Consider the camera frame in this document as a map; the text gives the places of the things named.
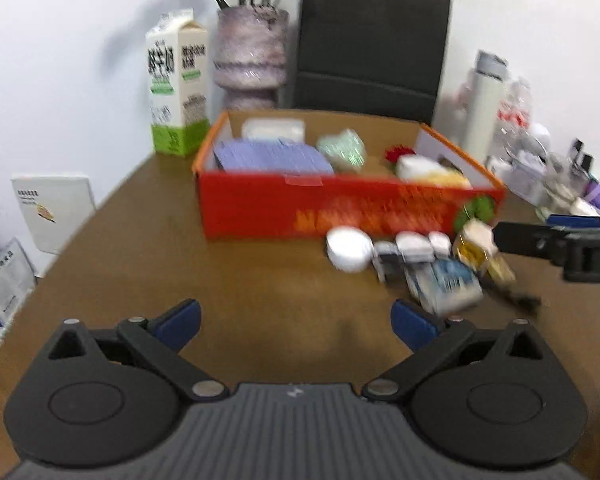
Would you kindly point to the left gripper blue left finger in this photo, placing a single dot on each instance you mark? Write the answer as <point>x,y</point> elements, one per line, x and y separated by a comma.
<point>177,326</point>

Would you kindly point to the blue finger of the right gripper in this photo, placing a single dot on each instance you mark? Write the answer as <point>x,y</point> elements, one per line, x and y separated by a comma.
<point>580,219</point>

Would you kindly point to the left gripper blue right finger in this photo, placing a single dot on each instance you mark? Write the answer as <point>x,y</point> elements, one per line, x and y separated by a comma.
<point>413,325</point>

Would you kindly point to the blue white snack bag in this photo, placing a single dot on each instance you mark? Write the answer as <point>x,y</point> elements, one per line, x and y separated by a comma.
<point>443,286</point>

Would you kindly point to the white round lid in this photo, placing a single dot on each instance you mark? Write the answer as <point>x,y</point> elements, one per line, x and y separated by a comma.
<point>349,249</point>

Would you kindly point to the yellow plush toy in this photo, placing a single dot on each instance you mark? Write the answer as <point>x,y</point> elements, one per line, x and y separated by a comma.
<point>420,170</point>

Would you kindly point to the red artificial rose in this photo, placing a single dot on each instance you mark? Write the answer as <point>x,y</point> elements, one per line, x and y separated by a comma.
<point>395,152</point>

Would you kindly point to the iridescent wrapper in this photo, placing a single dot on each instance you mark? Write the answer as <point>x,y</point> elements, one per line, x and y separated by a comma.
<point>345,151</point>

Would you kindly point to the purple cloth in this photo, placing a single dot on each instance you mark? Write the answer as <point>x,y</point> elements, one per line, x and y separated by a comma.
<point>270,157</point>

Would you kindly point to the clear plastic wipes pack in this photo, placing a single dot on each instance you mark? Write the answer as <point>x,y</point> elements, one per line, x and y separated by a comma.
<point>271,129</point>

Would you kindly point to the clear drinking glass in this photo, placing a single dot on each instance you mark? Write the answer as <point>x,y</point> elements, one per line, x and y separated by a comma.
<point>557,195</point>

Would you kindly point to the red cardboard box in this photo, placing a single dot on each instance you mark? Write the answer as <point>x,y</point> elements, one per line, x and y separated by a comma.
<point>256,205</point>

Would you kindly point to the white thermos bottle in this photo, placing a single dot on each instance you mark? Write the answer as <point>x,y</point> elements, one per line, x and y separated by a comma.
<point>487,90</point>

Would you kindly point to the blue white package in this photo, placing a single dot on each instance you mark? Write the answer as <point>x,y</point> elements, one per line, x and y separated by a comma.
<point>17,280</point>

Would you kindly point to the black paper bag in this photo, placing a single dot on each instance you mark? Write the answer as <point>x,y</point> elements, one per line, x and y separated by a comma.
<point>374,57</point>

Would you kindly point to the white green milk carton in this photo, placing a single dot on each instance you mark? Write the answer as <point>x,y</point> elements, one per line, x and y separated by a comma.
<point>177,67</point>

